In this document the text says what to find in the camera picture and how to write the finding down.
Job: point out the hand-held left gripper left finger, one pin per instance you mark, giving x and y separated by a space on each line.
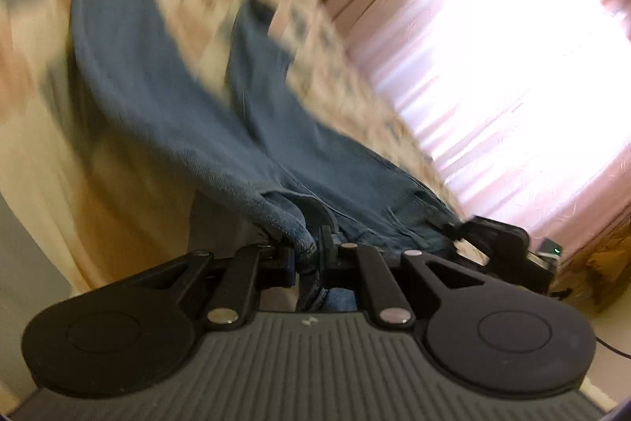
282 264

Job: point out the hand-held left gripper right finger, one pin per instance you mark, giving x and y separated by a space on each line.
327 254

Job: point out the pink window curtain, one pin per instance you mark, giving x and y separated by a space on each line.
493 56

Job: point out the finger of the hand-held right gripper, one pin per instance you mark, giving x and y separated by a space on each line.
446 223

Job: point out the patterned cream bed sheet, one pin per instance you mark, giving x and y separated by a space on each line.
39 164

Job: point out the blue denim jeans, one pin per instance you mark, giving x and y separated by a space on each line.
167 71

